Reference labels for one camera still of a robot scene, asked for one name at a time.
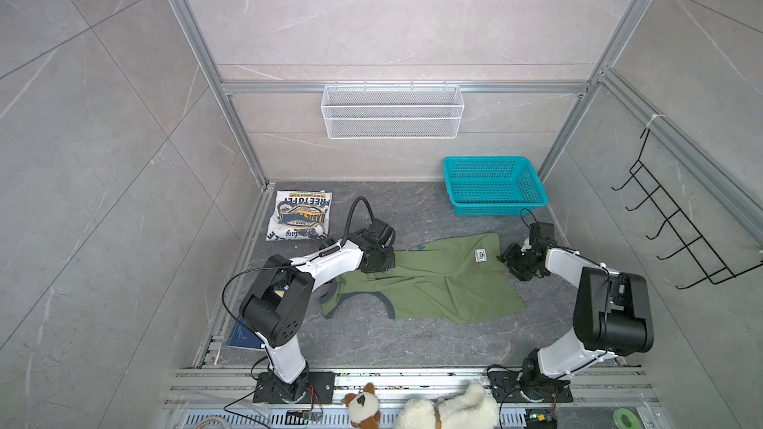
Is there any green tank top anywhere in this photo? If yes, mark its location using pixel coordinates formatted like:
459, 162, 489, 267
320, 232, 526, 325

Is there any white navy-trimmed tank top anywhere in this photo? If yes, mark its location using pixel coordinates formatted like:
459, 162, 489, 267
265, 191, 333, 242

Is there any teal plastic basket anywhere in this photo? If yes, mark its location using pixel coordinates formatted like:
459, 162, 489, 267
442, 157, 548, 216

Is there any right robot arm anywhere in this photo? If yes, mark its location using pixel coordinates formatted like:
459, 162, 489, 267
498, 220, 655, 402

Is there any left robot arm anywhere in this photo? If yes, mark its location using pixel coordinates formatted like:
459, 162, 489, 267
221, 196, 395, 402

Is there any brown white plush toy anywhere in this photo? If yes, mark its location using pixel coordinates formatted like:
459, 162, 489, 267
344, 383, 382, 429

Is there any white fluffy plush toy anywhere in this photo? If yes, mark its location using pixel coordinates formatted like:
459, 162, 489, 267
395, 383, 500, 429

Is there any small green black device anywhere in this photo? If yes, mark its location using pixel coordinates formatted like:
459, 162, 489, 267
526, 409, 558, 429

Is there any blue book yellow label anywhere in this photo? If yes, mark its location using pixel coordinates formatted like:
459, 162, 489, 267
227, 318, 264, 352

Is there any green tape roll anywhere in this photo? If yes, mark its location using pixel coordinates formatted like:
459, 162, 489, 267
612, 408, 644, 429

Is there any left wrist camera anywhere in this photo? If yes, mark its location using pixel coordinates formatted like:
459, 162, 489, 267
365, 218, 395, 247

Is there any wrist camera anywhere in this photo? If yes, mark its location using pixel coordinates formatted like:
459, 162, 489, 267
530, 222, 558, 248
365, 218, 395, 247

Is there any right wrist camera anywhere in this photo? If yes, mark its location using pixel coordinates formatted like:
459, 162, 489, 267
530, 222, 558, 248

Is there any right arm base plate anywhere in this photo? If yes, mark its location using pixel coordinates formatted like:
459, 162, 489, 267
487, 371, 573, 404

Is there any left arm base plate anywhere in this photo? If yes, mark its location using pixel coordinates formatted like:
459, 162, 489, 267
252, 371, 336, 404

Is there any white wire mesh shelf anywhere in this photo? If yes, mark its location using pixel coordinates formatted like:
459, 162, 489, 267
321, 85, 465, 140

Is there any black wire hook rack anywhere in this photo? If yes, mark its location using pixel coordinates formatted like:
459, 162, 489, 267
611, 129, 762, 291

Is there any white slotted cable duct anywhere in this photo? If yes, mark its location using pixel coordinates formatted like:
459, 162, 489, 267
174, 407, 528, 428

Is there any aluminium frame rail front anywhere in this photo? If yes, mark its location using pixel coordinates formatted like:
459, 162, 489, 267
163, 367, 661, 409

